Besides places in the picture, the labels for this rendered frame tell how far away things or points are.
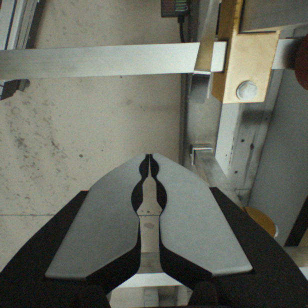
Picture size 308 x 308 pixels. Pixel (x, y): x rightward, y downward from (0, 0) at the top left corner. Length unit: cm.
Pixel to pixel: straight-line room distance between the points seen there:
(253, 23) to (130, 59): 12
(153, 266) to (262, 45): 29
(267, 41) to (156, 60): 12
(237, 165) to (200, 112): 25
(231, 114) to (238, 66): 30
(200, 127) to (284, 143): 21
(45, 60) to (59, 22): 92
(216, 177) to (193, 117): 14
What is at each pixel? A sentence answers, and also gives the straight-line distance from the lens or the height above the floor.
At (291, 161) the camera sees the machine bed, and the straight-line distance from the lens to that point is 54.
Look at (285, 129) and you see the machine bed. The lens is 55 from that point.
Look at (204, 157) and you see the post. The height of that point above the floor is 75.
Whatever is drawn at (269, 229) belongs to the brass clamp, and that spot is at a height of 96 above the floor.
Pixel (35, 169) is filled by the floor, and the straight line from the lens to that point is 153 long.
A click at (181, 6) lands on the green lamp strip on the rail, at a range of 40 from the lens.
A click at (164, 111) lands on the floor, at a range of 115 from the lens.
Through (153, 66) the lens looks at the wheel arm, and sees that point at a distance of 24.
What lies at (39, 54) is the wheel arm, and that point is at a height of 86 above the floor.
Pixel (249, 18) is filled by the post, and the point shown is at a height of 89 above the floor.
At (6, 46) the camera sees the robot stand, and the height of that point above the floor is 22.
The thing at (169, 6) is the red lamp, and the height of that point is 70.
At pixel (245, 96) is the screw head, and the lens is 25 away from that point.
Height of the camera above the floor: 110
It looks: 61 degrees down
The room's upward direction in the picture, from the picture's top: 178 degrees clockwise
